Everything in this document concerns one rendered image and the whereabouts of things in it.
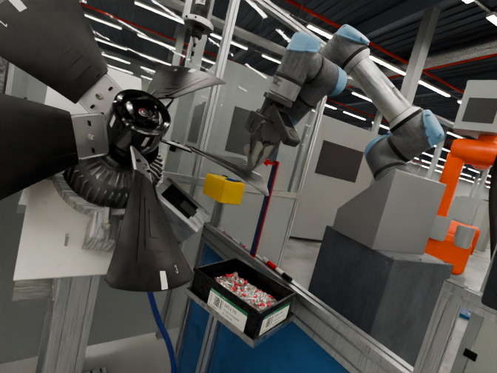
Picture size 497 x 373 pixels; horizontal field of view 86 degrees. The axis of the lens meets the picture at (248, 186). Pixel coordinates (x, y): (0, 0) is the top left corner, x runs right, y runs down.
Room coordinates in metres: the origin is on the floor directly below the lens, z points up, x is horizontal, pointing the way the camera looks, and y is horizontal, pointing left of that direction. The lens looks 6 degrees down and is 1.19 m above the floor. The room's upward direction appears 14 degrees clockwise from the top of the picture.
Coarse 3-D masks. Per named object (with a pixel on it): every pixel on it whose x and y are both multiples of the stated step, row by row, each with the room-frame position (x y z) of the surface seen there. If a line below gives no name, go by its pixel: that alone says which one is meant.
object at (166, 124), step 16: (128, 96) 0.57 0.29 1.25; (144, 96) 0.59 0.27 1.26; (112, 112) 0.53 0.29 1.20; (128, 112) 0.54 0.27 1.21; (160, 112) 0.60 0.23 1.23; (112, 128) 0.54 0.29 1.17; (128, 128) 0.53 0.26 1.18; (144, 128) 0.55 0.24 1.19; (160, 128) 0.57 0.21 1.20; (112, 144) 0.59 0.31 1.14; (112, 160) 0.58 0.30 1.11; (128, 160) 0.60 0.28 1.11
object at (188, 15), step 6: (186, 0) 0.66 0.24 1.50; (192, 0) 0.66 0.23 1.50; (186, 6) 0.66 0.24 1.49; (192, 6) 0.66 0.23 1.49; (186, 12) 0.66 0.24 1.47; (192, 12) 0.67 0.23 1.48; (186, 18) 0.64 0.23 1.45; (192, 18) 0.63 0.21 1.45; (198, 18) 0.63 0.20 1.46; (204, 18) 0.64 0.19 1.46; (186, 24) 0.67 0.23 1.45; (198, 24) 0.65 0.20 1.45; (204, 24) 0.64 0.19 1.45; (210, 24) 0.65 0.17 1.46; (204, 30) 0.67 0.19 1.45; (210, 30) 0.67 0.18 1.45
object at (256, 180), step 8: (200, 152) 0.64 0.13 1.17; (208, 152) 0.70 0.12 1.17; (216, 160) 0.66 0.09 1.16; (224, 160) 0.70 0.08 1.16; (232, 160) 0.79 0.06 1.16; (240, 160) 0.83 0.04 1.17; (232, 168) 0.67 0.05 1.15; (240, 168) 0.71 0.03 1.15; (240, 176) 0.66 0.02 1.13; (248, 176) 0.70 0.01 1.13; (256, 176) 0.74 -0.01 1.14; (256, 184) 0.68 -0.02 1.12; (264, 184) 0.72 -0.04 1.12; (264, 192) 0.67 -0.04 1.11
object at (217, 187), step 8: (208, 176) 1.14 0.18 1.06; (216, 176) 1.10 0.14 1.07; (208, 184) 1.12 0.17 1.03; (216, 184) 1.07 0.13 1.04; (224, 184) 1.03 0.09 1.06; (232, 184) 1.05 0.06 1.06; (240, 184) 1.07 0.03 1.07; (208, 192) 1.11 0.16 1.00; (216, 192) 1.06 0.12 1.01; (224, 192) 1.03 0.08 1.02; (232, 192) 1.05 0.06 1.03; (240, 192) 1.08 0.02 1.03; (216, 200) 1.05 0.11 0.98; (224, 200) 1.04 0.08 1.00; (232, 200) 1.06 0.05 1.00; (240, 200) 1.08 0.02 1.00
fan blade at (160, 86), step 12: (156, 72) 0.84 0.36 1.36; (168, 72) 0.84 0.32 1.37; (180, 72) 0.84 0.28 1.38; (204, 72) 0.87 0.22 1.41; (156, 84) 0.78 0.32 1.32; (168, 84) 0.76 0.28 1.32; (180, 84) 0.76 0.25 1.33; (192, 84) 0.77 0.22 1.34; (204, 84) 0.78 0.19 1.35; (216, 84) 0.81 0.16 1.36; (156, 96) 0.70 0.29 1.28; (168, 96) 0.69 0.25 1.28
